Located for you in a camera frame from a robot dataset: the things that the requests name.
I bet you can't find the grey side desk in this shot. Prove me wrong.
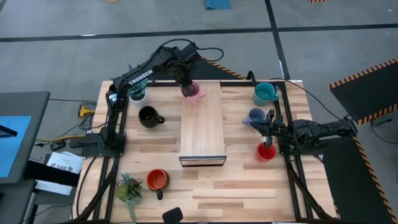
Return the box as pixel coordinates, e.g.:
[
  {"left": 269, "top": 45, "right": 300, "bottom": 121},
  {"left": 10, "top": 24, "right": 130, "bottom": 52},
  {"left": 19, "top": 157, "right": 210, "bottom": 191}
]
[{"left": 0, "top": 91, "right": 51, "bottom": 185}]

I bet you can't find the black floor cable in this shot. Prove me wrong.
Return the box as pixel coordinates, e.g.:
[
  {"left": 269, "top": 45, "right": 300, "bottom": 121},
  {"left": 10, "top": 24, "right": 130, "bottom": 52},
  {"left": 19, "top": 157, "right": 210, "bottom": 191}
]
[{"left": 270, "top": 77, "right": 354, "bottom": 121}]

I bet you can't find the black aluminium table frame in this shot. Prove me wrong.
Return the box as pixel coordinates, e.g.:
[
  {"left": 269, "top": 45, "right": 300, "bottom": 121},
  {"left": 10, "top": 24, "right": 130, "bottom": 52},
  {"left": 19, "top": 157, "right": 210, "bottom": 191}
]
[{"left": 73, "top": 79, "right": 340, "bottom": 224}]

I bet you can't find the teal mug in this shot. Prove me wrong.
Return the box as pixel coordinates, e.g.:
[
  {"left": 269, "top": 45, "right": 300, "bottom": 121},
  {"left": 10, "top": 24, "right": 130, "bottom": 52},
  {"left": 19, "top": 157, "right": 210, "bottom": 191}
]
[{"left": 252, "top": 82, "right": 280, "bottom": 107}]

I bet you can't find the black mug orange inside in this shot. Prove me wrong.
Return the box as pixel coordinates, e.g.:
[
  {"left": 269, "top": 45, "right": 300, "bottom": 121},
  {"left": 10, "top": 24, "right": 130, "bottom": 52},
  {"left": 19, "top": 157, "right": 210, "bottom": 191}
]
[{"left": 146, "top": 169, "right": 171, "bottom": 200}]

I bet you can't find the lavender mug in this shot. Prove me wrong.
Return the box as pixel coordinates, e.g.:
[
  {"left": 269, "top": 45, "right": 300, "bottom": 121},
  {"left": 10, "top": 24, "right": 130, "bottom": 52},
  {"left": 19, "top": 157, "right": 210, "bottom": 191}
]
[{"left": 242, "top": 108, "right": 267, "bottom": 126}]

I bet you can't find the yellow cable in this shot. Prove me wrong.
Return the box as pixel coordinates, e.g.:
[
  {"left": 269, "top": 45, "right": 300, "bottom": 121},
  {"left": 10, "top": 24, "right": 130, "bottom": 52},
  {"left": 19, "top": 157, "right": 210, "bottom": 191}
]
[{"left": 35, "top": 134, "right": 86, "bottom": 144}]

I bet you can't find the black mat hazard stripe edge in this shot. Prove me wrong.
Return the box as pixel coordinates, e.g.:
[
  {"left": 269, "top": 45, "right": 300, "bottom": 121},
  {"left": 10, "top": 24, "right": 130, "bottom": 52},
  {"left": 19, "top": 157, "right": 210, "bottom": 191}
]
[
  {"left": 152, "top": 55, "right": 246, "bottom": 81},
  {"left": 322, "top": 136, "right": 398, "bottom": 224},
  {"left": 329, "top": 57, "right": 398, "bottom": 126}
]

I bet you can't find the white paper sheet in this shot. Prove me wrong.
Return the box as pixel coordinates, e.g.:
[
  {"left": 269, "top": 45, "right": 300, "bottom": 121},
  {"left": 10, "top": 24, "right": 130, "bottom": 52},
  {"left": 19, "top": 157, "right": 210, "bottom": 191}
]
[{"left": 34, "top": 179, "right": 74, "bottom": 196}]

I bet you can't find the black camera block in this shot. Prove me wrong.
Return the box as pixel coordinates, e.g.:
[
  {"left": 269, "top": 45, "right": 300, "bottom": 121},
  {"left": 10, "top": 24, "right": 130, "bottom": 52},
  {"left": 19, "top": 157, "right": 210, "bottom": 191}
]
[{"left": 162, "top": 207, "right": 183, "bottom": 224}]

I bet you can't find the printed paper sheet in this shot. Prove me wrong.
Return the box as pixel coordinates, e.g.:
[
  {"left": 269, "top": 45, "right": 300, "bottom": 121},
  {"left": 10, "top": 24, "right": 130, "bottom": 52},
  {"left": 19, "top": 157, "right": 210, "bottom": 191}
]
[{"left": 46, "top": 151, "right": 85, "bottom": 175}]

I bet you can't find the blue floor mat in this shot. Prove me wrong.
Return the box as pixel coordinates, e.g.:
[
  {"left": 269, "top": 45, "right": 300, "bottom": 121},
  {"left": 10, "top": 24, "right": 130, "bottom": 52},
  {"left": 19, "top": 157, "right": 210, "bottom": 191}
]
[{"left": 204, "top": 0, "right": 233, "bottom": 10}]

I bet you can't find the leafy plant in white pot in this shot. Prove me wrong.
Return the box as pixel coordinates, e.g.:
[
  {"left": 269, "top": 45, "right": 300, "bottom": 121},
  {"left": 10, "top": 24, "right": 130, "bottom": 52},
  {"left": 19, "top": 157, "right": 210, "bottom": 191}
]
[{"left": 127, "top": 63, "right": 150, "bottom": 109}]

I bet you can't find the small succulent plant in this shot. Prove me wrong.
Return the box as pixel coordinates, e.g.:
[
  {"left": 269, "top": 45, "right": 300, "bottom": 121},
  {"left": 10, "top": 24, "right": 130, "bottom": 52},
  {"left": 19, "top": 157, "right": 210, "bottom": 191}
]
[{"left": 114, "top": 172, "right": 144, "bottom": 224}]

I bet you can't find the wooden shelf black metal frame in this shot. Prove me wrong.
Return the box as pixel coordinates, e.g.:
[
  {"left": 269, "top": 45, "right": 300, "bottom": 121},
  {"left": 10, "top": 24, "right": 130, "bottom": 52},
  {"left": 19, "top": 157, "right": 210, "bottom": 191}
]
[{"left": 178, "top": 80, "right": 228, "bottom": 168}]

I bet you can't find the black power box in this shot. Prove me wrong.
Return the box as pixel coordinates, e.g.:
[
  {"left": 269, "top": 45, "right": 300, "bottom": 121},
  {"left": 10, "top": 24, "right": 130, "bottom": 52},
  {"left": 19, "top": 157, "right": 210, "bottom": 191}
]
[{"left": 68, "top": 136, "right": 99, "bottom": 149}]

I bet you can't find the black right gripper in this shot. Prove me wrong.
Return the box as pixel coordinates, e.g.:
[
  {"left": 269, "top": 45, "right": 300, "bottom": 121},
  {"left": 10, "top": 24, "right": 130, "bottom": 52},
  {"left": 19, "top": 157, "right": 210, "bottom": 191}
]
[{"left": 250, "top": 108, "right": 289, "bottom": 149}]

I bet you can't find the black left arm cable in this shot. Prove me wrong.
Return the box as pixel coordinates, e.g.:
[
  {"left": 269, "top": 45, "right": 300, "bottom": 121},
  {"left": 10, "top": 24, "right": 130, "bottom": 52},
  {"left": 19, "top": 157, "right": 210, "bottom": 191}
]
[{"left": 152, "top": 38, "right": 224, "bottom": 63}]

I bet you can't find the pink mug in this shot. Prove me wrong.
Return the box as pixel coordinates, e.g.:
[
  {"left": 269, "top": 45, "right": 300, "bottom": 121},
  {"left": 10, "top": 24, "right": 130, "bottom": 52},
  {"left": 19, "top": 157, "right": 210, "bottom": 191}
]
[{"left": 183, "top": 81, "right": 208, "bottom": 106}]

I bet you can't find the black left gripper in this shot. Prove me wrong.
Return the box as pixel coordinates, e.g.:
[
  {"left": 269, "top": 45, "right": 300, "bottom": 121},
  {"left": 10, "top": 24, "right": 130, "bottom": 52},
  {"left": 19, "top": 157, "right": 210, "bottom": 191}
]
[{"left": 172, "top": 60, "right": 197, "bottom": 97}]

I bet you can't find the all-black mug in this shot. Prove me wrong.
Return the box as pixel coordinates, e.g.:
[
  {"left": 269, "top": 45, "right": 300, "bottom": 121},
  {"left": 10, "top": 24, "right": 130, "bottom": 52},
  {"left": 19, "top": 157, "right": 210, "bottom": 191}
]
[{"left": 138, "top": 105, "right": 165, "bottom": 129}]

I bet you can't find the small black device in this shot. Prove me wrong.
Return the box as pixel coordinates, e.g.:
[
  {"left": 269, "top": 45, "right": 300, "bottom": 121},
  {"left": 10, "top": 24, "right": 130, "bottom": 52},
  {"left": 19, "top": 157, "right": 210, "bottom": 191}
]
[{"left": 50, "top": 139, "right": 66, "bottom": 152}]

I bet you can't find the red mug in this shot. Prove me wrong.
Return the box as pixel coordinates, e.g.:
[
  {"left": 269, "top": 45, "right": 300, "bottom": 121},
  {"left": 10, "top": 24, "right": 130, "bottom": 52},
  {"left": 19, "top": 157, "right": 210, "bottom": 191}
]
[{"left": 256, "top": 136, "right": 277, "bottom": 162}]

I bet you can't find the yellow power plug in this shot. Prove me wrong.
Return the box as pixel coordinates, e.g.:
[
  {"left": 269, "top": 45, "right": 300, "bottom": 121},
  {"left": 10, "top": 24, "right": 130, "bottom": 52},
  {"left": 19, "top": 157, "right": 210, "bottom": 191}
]
[{"left": 78, "top": 105, "right": 96, "bottom": 118}]

